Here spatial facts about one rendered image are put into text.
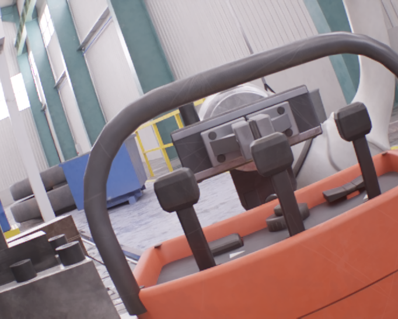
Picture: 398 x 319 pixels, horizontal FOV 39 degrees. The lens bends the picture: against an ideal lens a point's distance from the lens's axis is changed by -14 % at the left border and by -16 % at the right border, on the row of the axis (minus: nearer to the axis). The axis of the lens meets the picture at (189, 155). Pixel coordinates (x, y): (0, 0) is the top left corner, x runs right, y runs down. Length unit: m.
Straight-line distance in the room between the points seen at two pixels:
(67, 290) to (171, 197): 1.05
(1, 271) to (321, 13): 7.99
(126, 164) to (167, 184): 9.59
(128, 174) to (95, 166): 9.64
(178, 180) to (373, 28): 0.46
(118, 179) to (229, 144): 9.46
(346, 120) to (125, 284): 0.15
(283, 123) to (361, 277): 0.24
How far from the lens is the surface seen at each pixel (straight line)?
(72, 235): 2.76
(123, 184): 9.97
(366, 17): 0.76
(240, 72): 0.30
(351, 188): 0.41
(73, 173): 10.07
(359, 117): 0.36
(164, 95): 0.30
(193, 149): 0.57
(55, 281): 1.39
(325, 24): 9.08
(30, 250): 1.49
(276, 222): 0.41
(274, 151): 0.35
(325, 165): 0.73
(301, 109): 0.57
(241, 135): 0.46
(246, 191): 0.63
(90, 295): 1.40
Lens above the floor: 0.88
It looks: 3 degrees down
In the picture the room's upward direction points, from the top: 21 degrees counter-clockwise
